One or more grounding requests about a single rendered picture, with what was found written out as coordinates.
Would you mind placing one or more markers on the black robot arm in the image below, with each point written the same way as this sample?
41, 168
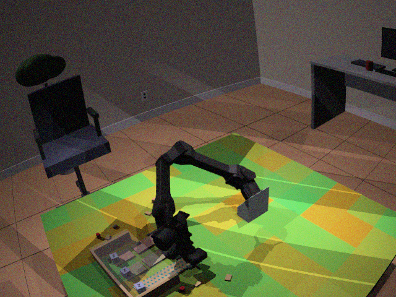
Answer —
169, 227

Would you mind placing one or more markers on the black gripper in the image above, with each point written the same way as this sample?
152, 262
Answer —
194, 256

